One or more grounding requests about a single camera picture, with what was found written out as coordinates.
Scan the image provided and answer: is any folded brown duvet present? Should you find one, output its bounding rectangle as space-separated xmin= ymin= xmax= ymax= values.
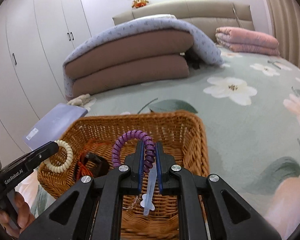
xmin=64 ymin=29 xmax=194 ymax=98

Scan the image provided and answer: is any lavender patterned blanket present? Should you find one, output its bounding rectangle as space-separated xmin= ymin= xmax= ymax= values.
xmin=63 ymin=17 xmax=224 ymax=99

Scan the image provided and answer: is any blue grey book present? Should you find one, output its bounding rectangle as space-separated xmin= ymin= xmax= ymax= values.
xmin=23 ymin=103 xmax=88 ymax=151

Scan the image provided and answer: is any purple spiral hair tie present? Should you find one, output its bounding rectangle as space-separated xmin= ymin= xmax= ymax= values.
xmin=111 ymin=129 xmax=157 ymax=173

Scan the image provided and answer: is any beige curtain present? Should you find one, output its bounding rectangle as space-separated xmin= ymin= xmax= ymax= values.
xmin=266 ymin=0 xmax=300 ymax=68

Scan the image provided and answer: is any brown wicker basket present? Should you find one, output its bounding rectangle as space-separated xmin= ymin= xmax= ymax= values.
xmin=37 ymin=109 xmax=211 ymax=240

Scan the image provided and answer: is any orange plush toy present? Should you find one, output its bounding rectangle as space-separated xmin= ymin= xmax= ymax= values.
xmin=132 ymin=0 xmax=149 ymax=8

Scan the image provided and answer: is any green floral bedspread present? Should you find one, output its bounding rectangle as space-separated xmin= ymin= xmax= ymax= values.
xmin=65 ymin=49 xmax=300 ymax=239

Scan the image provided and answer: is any person's left hand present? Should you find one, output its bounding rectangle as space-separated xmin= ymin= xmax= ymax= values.
xmin=0 ymin=192 xmax=35 ymax=238

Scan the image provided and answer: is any cream spiral hair tie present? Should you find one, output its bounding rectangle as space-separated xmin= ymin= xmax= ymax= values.
xmin=43 ymin=139 xmax=74 ymax=173

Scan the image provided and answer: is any black wristwatch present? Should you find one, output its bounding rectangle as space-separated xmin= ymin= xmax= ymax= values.
xmin=76 ymin=152 xmax=110 ymax=180

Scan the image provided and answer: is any light blue hair clip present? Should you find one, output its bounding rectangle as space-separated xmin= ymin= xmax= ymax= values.
xmin=140 ymin=164 xmax=157 ymax=216

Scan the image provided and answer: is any white wardrobe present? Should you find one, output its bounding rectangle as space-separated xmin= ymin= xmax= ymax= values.
xmin=0 ymin=0 xmax=91 ymax=165

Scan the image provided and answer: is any beige padded headboard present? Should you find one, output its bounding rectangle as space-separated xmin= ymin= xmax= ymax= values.
xmin=113 ymin=0 xmax=255 ymax=41

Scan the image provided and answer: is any cream knitted item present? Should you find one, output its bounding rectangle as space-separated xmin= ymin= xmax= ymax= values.
xmin=67 ymin=94 xmax=91 ymax=107

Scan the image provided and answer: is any folded pink blanket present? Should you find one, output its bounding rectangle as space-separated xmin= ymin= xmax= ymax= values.
xmin=215 ymin=27 xmax=280 ymax=56

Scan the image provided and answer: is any white pillow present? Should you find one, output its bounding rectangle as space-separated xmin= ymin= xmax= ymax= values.
xmin=150 ymin=14 xmax=177 ymax=19

